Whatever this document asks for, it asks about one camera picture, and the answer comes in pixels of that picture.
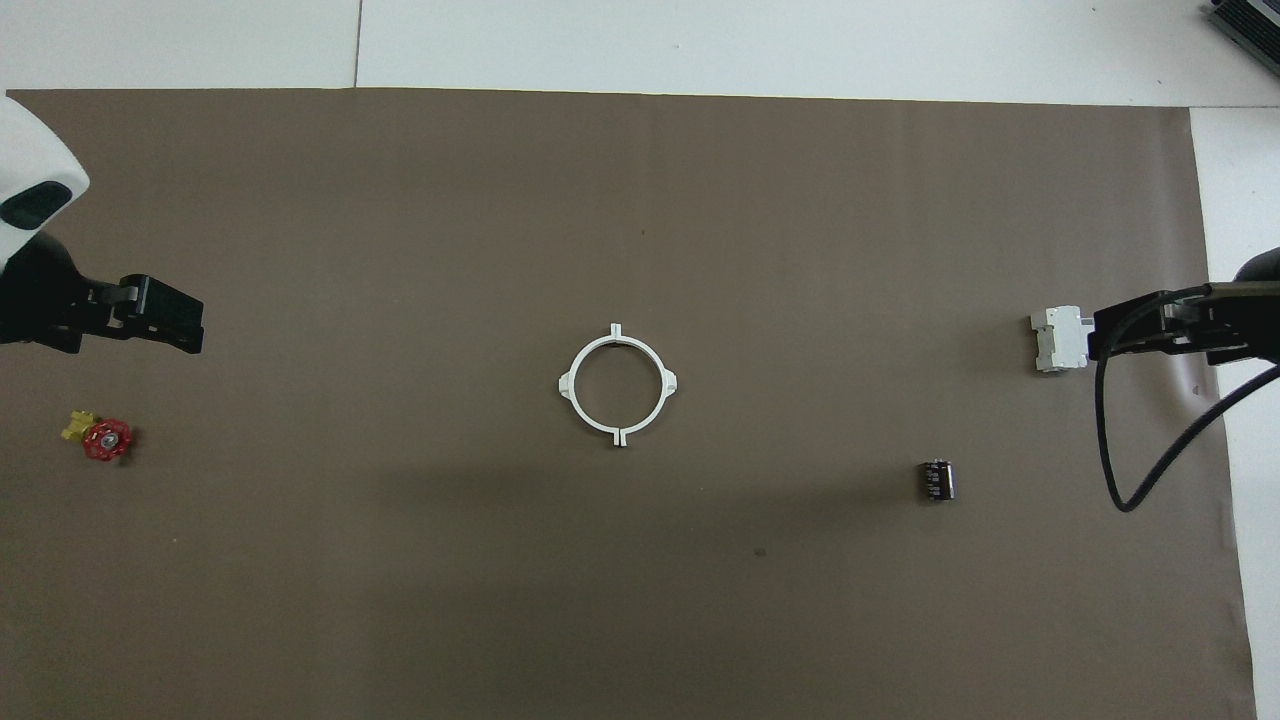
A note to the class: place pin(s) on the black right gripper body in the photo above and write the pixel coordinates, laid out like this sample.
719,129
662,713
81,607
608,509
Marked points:
1240,320

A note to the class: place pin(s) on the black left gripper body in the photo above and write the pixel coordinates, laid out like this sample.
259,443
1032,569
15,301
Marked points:
40,295

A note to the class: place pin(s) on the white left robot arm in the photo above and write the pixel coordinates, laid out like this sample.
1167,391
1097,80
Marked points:
30,150

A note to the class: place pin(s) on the grey white circuit breaker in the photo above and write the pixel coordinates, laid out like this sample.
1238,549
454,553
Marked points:
1058,340

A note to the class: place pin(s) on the red handwheel brass valve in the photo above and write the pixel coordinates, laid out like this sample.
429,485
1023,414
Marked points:
107,440

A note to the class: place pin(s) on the black cylindrical capacitor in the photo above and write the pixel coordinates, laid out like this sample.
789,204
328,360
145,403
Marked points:
938,480

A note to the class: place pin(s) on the dark grey ribbed device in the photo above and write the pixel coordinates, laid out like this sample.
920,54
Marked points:
1255,18

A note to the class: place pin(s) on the brown paper table mat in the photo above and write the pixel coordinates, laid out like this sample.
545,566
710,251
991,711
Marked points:
800,200

